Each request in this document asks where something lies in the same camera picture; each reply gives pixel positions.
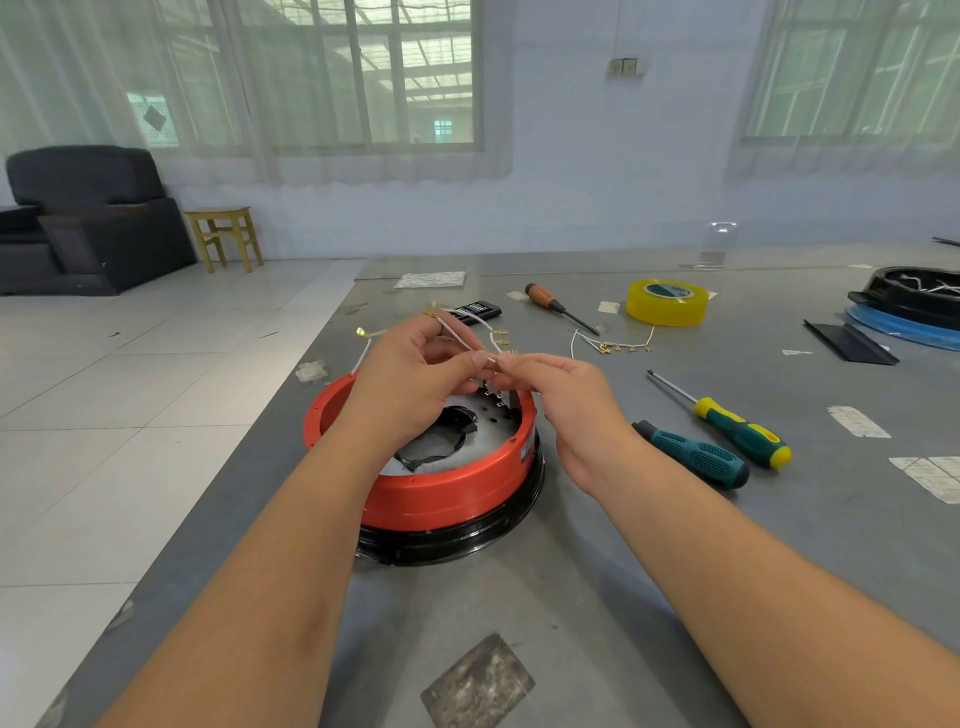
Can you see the person's left forearm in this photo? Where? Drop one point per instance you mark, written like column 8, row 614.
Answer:
column 255, row 615

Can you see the narrow white tape strip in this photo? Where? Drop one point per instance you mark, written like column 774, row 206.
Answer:
column 858, row 422

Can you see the small wooden stool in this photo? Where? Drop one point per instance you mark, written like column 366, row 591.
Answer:
column 225, row 216

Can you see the white paper sheet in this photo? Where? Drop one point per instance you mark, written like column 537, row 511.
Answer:
column 429, row 279

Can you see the white wall box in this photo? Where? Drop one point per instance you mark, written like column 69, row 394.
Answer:
column 627, row 66

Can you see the black armchair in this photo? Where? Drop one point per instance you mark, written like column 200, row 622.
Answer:
column 90, row 225

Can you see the person's right forearm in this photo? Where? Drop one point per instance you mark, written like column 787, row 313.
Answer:
column 780, row 615

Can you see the person's left hand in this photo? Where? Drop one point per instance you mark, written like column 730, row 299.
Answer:
column 405, row 390

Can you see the wide white tape strips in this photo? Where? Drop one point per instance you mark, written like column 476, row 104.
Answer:
column 930, row 480

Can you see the sheer white curtain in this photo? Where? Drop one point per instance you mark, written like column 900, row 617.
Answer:
column 848, row 158
column 60, row 75

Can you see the thin black rod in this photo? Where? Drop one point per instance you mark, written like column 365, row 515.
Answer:
column 948, row 242

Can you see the large barred window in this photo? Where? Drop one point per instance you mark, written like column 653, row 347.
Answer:
column 855, row 68
column 315, row 75

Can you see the red round appliance base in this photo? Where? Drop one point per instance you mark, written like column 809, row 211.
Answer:
column 450, row 488

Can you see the black flat plate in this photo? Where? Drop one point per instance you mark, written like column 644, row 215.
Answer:
column 849, row 342

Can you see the person's right hand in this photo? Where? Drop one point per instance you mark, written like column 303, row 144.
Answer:
column 578, row 428

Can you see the black round appliance part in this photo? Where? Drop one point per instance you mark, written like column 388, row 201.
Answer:
column 908, row 297

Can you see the black remote control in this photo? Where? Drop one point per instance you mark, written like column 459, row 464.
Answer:
column 480, row 311

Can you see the yellow tape roll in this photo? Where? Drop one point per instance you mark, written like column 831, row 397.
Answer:
column 648, row 312

